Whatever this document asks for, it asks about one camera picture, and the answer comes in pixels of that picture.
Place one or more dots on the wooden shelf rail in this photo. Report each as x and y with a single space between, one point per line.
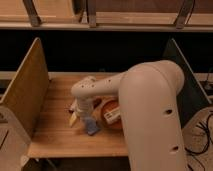
109 15

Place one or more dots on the right dark side panel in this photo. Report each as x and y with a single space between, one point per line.
192 97

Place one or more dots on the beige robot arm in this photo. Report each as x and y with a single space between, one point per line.
147 95

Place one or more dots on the red brown round plate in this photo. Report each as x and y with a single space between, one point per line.
108 106

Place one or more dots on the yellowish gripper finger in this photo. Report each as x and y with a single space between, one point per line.
73 119
87 120

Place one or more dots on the brown sausage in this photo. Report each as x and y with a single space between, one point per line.
97 102

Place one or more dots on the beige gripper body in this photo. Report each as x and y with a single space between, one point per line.
85 107

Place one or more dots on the left wooden side panel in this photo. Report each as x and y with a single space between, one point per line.
23 98

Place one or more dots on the white rectangular box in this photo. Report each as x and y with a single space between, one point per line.
112 116

